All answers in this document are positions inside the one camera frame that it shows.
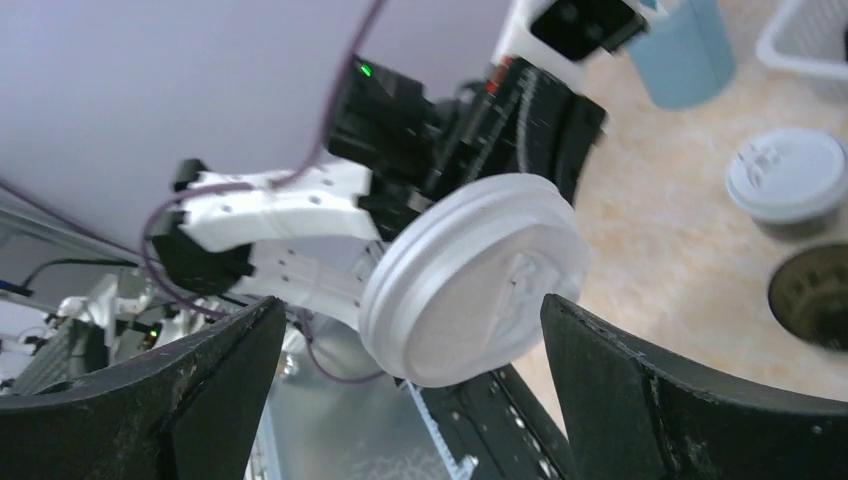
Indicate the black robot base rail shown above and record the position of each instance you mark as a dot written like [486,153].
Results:
[496,418]

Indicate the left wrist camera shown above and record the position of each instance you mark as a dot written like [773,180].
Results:
[558,37]

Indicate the dark printed coffee cup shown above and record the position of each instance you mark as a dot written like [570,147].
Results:
[800,230]
[807,295]

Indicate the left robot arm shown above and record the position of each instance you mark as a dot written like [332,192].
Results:
[205,240]

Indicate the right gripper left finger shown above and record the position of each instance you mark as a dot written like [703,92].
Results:
[187,410]

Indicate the white plastic basket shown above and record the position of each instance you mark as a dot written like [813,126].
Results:
[809,39]

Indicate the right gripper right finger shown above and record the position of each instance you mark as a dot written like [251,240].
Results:
[635,410]

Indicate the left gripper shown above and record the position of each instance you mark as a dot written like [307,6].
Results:
[477,132]

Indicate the blue straw holder cup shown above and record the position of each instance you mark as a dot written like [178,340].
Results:
[685,58]

